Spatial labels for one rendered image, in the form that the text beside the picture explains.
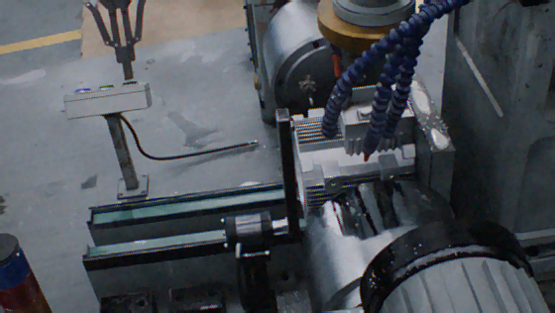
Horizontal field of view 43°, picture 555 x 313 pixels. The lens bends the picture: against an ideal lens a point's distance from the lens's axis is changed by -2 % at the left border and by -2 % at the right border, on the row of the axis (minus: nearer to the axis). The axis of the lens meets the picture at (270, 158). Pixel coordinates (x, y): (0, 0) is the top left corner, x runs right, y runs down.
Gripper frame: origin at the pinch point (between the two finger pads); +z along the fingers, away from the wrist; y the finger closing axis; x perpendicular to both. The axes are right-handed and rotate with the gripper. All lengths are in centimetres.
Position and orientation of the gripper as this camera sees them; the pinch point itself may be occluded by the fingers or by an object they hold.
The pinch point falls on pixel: (126, 62)
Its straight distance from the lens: 152.5
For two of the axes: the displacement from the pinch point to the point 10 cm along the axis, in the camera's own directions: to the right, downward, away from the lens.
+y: 9.9, -1.4, 0.3
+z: 1.3, 9.7, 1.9
